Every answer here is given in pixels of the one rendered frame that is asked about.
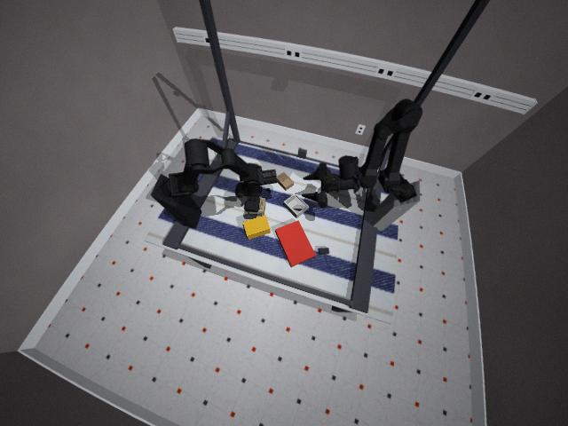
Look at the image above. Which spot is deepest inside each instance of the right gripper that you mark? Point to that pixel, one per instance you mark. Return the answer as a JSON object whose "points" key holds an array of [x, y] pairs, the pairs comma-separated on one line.
{"points": [[252, 203]]}

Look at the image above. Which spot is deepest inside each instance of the yellow block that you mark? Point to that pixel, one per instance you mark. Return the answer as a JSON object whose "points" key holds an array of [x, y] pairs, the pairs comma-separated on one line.
{"points": [[256, 227]]}

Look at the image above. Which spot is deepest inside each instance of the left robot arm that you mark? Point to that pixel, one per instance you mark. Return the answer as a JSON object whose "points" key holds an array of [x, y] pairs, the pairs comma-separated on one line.
{"points": [[406, 115]]}

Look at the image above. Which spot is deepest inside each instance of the red flat rectangular slab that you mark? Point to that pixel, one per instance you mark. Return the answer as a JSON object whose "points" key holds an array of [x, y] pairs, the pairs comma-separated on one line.
{"points": [[295, 243]]}

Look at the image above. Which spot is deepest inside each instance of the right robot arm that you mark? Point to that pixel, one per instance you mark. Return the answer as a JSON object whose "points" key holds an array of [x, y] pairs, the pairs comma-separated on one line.
{"points": [[197, 162]]}

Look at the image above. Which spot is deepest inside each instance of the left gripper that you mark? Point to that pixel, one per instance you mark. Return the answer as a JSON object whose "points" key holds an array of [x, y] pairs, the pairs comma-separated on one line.
{"points": [[321, 197]]}

